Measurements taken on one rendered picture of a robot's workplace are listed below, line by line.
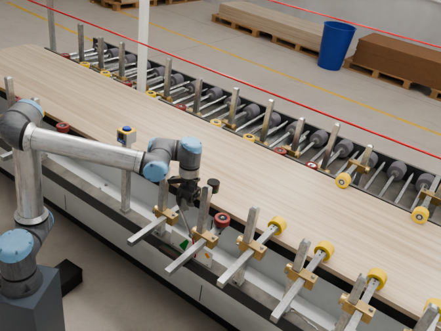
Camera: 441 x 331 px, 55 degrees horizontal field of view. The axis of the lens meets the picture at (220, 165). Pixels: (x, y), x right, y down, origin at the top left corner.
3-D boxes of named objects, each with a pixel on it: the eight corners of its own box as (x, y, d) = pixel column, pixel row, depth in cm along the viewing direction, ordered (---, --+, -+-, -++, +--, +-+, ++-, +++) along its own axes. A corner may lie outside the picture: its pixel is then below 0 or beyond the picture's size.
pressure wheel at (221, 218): (221, 241, 211) (224, 224, 205) (209, 234, 215) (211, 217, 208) (230, 233, 217) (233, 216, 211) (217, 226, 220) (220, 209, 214)
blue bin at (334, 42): (336, 74, 700) (348, 32, 662) (307, 64, 725) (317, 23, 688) (349, 68, 738) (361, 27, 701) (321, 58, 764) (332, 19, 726)
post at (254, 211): (238, 287, 202) (256, 210, 177) (232, 284, 204) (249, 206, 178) (242, 283, 205) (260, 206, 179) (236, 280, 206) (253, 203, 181)
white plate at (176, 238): (209, 268, 208) (212, 254, 202) (169, 243, 219) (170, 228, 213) (210, 268, 208) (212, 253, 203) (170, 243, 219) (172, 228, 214)
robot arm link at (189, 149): (180, 133, 177) (203, 136, 178) (178, 158, 184) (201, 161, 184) (178, 144, 170) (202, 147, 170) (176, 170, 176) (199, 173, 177)
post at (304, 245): (282, 321, 194) (308, 245, 168) (275, 316, 195) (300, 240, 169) (285, 316, 196) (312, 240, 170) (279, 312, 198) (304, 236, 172)
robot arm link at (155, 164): (-17, 121, 150) (169, 164, 157) (0, 107, 161) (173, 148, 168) (-15, 149, 156) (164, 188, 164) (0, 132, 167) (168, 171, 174)
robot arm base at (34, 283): (29, 303, 190) (27, 287, 184) (-11, 293, 191) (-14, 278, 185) (50, 272, 206) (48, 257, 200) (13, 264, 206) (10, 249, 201)
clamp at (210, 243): (211, 250, 202) (212, 242, 199) (189, 236, 208) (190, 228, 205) (218, 243, 206) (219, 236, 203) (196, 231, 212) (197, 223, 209)
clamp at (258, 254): (258, 262, 186) (261, 253, 183) (233, 247, 191) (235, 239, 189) (266, 254, 190) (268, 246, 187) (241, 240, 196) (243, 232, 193)
